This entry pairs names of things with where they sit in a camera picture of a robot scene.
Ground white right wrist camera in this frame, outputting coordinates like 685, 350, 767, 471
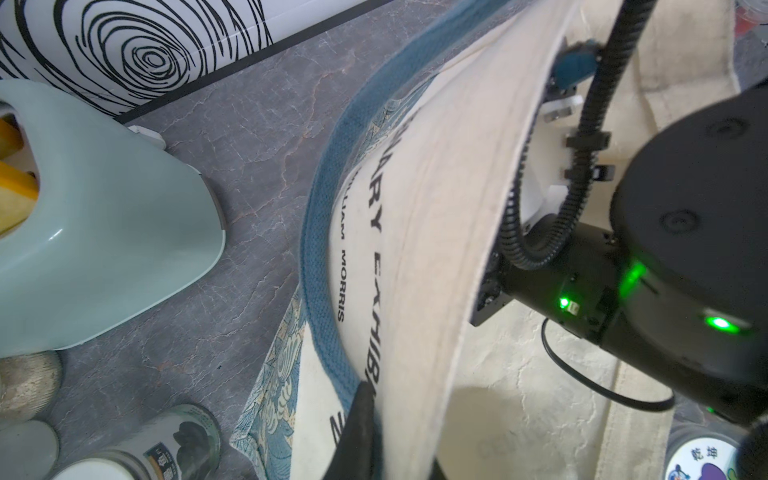
520, 39, 601, 234

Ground beige lid jar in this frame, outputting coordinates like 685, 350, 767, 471
1, 351, 62, 428

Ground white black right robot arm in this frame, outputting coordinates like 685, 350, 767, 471
471, 1, 767, 479

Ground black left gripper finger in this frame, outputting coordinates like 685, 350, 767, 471
323, 381, 376, 480

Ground dark panda label jar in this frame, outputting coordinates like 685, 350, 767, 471
55, 404, 221, 480

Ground mint green toaster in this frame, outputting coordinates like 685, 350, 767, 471
1, 79, 226, 357

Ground yellow toast slice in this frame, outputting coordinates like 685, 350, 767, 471
1, 162, 39, 234
0, 118, 24, 160

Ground yellow toast slice front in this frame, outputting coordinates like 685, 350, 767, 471
1, 162, 39, 234

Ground purple flower label jar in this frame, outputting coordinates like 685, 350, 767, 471
662, 421, 745, 480

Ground yellow toast slice back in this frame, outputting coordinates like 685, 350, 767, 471
0, 118, 24, 160

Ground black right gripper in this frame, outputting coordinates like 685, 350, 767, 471
470, 223, 622, 345

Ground cream canvas bag blue handles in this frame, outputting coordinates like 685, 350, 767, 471
230, 0, 742, 480

